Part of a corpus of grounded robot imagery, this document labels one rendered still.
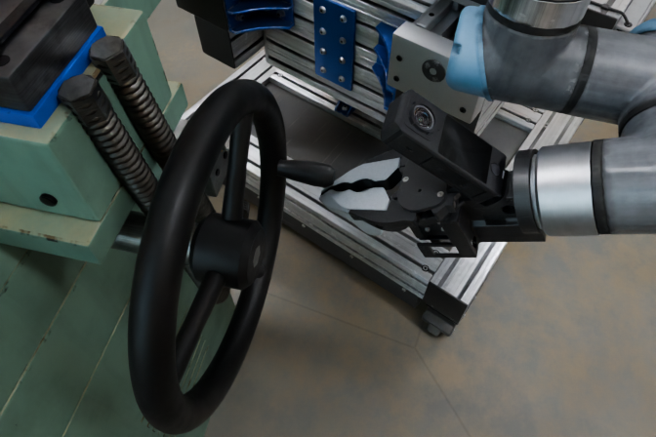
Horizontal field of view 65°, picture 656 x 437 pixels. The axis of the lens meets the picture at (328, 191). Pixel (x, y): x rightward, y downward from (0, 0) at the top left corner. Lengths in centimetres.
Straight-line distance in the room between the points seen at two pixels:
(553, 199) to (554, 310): 100
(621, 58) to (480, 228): 18
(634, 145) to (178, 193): 32
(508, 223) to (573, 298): 97
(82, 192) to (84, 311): 26
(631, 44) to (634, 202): 13
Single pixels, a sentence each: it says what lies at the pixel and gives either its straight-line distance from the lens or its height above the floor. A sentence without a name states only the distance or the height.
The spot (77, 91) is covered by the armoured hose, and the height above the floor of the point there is 97.
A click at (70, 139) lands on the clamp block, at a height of 95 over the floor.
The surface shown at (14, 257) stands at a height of 81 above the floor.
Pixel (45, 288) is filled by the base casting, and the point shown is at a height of 75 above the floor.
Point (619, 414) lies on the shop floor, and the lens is 138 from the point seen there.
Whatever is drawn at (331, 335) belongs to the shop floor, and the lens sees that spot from 127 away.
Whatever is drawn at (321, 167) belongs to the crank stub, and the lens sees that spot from 50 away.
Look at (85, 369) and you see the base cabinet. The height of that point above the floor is 61.
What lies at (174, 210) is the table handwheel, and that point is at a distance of 31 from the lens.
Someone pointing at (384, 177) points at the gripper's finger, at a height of 80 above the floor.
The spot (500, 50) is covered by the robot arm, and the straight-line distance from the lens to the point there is 45.
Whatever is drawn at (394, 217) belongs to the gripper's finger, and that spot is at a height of 81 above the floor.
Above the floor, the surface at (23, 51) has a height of 100.
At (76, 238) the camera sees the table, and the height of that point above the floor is 87.
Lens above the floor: 119
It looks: 54 degrees down
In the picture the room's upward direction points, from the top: straight up
